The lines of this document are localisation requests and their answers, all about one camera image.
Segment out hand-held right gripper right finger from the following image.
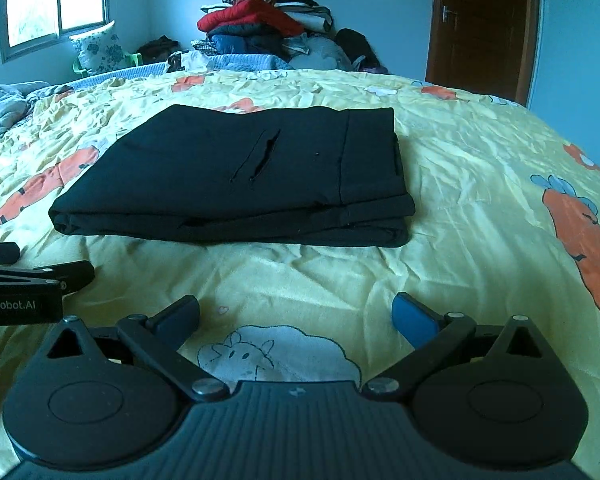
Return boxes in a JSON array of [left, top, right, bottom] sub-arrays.
[[361, 291, 561, 403]]

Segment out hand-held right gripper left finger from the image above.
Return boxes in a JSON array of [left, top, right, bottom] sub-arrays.
[[45, 294, 231, 403]]

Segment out black pants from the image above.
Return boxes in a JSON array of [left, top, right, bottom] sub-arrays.
[[48, 104, 417, 249]]

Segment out yellow carrot print blanket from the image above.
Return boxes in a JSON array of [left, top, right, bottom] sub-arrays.
[[0, 66, 600, 466]]

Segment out green plastic chair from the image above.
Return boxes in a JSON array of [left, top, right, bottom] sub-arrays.
[[74, 49, 145, 79]]

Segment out floral white pillow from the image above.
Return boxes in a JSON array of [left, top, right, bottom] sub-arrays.
[[68, 20, 132, 77]]

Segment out dark bag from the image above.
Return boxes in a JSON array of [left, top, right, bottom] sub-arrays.
[[136, 35, 182, 64]]

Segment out window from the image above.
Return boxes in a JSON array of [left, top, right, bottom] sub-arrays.
[[0, 0, 110, 64]]

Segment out pile of clothes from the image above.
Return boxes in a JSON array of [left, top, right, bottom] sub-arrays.
[[190, 0, 392, 75]]

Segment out brown wooden door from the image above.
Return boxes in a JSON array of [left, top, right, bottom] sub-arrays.
[[426, 0, 541, 107]]

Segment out red jacket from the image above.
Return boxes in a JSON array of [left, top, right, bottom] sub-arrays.
[[196, 0, 307, 37]]

